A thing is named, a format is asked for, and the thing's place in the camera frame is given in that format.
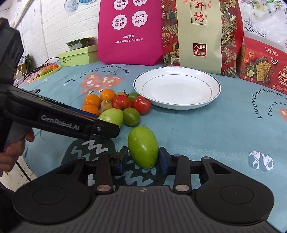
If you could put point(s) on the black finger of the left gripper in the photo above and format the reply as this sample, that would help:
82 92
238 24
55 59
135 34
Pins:
29 110

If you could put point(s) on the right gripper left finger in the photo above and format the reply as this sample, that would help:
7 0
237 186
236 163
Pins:
80 176

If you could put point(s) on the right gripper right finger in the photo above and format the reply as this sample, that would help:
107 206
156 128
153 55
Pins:
214 176

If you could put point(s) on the oblong green mango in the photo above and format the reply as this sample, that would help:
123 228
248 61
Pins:
143 147

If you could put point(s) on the yellow tray with fruits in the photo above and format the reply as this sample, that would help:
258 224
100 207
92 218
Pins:
47 71

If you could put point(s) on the person's left hand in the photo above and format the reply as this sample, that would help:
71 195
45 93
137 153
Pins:
9 158

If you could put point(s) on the green tomato front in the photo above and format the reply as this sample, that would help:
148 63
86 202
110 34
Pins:
131 117

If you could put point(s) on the green tomato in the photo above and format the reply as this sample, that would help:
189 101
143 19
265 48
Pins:
132 96
131 117

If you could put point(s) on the orange tangerine front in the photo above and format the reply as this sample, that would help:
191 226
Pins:
90 108

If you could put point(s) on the orange tangerine back left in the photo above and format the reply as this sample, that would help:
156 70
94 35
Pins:
92 99

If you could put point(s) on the red wax apple right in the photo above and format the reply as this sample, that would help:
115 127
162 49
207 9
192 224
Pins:
142 105

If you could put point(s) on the light green cardboard box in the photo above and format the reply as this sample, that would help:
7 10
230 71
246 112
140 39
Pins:
78 57

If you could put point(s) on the brown longan back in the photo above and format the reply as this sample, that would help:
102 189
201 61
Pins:
122 93

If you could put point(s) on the green tomato back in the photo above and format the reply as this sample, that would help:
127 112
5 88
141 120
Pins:
132 96

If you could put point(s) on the green patterned small box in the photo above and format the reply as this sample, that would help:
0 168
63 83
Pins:
80 43

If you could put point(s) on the white ceramic plate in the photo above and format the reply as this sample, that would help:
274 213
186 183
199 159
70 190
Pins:
177 88

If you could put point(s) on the magenta tote bag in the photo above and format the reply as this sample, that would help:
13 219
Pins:
129 32

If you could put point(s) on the red cracker box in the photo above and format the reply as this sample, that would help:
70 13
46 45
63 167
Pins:
262 64

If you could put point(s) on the red beige liquor gift bag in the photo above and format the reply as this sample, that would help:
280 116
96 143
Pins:
206 35

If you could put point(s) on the white floral plastic bag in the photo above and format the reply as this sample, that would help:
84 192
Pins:
265 21

